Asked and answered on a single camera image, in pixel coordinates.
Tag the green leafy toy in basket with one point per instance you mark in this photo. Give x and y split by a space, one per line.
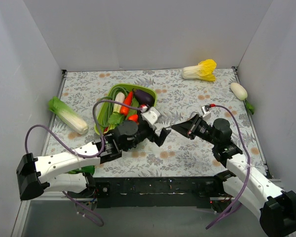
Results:
115 119

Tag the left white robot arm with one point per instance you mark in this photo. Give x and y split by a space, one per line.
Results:
33 173

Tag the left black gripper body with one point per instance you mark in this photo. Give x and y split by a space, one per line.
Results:
152 136

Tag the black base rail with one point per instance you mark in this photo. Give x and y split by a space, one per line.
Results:
200 192

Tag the white toy radish in basket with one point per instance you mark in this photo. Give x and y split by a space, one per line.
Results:
120 97

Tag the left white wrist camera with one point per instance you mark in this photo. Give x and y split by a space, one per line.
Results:
151 116

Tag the green bok choy toy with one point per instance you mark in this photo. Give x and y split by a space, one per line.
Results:
87 169

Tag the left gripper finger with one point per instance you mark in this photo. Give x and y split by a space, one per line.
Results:
159 139
159 127

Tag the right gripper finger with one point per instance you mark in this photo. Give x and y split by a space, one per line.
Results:
184 128
193 120

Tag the green toy long beans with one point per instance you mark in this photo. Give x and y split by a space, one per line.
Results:
107 108

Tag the white toy daikon radish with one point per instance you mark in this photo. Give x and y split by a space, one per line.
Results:
240 92

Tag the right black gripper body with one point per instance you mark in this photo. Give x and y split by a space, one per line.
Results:
192 127

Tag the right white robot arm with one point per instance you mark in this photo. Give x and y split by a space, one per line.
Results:
274 207

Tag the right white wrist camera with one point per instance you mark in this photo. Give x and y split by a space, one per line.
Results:
206 113

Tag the red toy chili pepper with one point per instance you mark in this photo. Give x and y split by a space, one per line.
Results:
134 118

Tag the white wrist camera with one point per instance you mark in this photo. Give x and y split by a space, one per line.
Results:
206 113
151 116

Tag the floral table mat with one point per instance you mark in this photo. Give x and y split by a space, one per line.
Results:
176 100

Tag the green plastic basket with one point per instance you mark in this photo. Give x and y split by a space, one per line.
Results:
130 87

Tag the brass padlock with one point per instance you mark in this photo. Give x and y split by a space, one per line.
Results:
194 113

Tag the green napa cabbage toy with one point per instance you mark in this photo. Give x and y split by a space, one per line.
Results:
68 115

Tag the purple toy eggplant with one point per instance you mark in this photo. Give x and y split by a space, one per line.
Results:
143 97

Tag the orange toy carrot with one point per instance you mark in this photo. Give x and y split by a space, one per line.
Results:
128 101

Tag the yellow napa cabbage toy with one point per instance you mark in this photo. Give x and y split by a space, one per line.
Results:
204 70

